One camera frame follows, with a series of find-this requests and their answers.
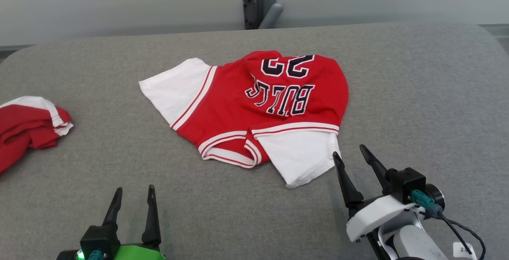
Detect white label tag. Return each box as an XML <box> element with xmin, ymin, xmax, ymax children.
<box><xmin>453</xmin><ymin>242</ymin><xmax>478</xmax><ymax>260</ymax></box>

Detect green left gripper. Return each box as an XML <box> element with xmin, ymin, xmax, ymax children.
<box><xmin>103</xmin><ymin>185</ymin><xmax>166</xmax><ymax>260</ymax></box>

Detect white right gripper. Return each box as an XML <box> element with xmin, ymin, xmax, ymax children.
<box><xmin>333</xmin><ymin>145</ymin><xmax>423</xmax><ymax>243</ymax></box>

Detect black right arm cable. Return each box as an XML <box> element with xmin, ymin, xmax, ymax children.
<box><xmin>411</xmin><ymin>190</ymin><xmax>487</xmax><ymax>260</ymax></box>

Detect red jersey with white sleeves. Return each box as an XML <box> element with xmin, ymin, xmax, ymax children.
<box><xmin>139</xmin><ymin>50</ymin><xmax>350</xmax><ymax>189</ymax></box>

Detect red shorts with white stripe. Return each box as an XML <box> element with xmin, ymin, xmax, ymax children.
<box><xmin>0</xmin><ymin>96</ymin><xmax>74</xmax><ymax>175</ymax></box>

